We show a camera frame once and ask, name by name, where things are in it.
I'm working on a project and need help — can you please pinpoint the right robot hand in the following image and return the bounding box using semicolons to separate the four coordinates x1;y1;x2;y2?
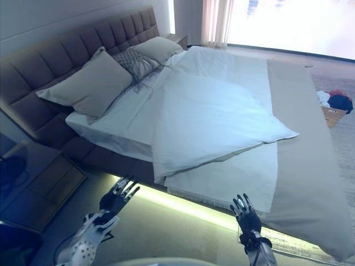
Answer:
229;193;263;237

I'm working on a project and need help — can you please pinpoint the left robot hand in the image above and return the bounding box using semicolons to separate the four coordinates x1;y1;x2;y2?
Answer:
98;176;141;220

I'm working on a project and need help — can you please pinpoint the white duvet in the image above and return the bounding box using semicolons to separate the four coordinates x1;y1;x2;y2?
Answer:
151;45;302;216

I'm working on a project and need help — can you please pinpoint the beige bed runner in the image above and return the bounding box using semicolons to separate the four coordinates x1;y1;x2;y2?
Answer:
260;58;355;263

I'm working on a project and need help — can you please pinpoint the wooden nightstand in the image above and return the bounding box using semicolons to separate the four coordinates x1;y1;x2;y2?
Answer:
0;132;87;232
165;33;187;51

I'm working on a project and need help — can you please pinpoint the black round nightstand object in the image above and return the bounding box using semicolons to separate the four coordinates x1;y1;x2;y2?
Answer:
0;156;30;192

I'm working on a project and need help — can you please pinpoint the grey textured rug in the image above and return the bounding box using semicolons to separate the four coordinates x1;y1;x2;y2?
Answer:
309;74;355;266

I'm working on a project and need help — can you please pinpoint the beige pillow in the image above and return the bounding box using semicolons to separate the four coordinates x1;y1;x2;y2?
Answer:
35;46;134;125
130;35;185;65

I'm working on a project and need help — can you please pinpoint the cardboard laundry box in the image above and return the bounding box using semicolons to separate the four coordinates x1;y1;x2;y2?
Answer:
321;106;354;128

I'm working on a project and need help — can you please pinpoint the patterned fringed cushion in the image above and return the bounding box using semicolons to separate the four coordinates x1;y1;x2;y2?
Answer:
112;49;168;95

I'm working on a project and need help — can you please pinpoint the dark blue garment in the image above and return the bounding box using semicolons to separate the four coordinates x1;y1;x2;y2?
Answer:
328;94;354;115

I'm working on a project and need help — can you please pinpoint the brown tufted headboard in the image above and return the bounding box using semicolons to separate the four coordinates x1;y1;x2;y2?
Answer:
0;5;161;119

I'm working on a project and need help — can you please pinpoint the red garment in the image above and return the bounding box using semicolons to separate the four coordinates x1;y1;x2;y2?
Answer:
329;89;350;98

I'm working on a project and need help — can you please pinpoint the sheer pleated curtain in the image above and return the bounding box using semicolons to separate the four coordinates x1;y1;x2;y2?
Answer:
201;0;237;48

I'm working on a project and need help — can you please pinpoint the brown upholstered bed frame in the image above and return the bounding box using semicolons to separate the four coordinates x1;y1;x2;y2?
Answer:
0;106;156;185

